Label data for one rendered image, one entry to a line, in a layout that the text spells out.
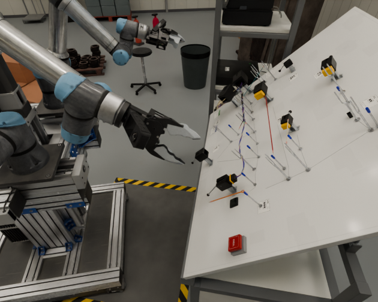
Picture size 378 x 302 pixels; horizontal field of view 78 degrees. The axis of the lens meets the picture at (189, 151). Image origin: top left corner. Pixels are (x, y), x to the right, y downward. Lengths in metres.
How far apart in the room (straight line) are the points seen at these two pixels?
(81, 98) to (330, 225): 0.71
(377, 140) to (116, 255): 1.61
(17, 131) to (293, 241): 0.99
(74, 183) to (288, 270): 1.01
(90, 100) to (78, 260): 1.47
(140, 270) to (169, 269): 0.22
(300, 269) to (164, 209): 1.36
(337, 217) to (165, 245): 1.54
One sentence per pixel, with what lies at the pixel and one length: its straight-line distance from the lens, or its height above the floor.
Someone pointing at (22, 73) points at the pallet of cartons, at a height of 0.55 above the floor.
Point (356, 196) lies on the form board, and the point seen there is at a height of 1.35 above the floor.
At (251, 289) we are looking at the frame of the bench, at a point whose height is 0.80.
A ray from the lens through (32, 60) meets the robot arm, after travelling 0.80.
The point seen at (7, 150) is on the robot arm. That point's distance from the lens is 1.02.
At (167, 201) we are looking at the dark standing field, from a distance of 2.30.
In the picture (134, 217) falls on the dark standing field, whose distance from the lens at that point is 2.25.
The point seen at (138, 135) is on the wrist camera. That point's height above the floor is 1.55.
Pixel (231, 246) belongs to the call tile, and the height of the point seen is 1.09.
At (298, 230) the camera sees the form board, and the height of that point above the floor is 1.23.
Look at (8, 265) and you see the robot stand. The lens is 2.16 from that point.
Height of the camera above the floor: 1.86
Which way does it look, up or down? 42 degrees down
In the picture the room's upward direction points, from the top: straight up
